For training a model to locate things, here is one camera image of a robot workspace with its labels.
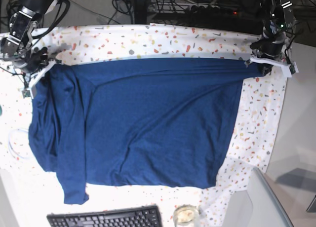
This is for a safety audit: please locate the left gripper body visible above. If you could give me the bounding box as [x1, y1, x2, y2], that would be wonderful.
[245, 36, 298, 77]

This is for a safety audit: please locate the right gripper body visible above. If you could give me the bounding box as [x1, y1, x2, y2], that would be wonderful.
[14, 47, 61, 99]

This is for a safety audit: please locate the dark blue t-shirt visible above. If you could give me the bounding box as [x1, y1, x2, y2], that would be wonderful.
[29, 58, 265, 204]

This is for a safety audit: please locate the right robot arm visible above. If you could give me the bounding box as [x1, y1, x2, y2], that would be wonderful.
[0, 0, 70, 99]

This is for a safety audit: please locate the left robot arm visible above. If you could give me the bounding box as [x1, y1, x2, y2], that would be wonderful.
[245, 0, 298, 77]

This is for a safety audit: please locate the grey monitor edge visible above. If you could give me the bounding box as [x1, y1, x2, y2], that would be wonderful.
[247, 168, 293, 227]

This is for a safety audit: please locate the clear glass jar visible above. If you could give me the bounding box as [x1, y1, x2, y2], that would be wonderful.
[173, 205, 200, 227]

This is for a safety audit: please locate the black computer keyboard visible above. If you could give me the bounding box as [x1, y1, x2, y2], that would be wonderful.
[46, 205, 162, 227]

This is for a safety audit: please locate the coiled white cable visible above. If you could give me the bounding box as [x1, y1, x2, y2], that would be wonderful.
[7, 128, 33, 161]

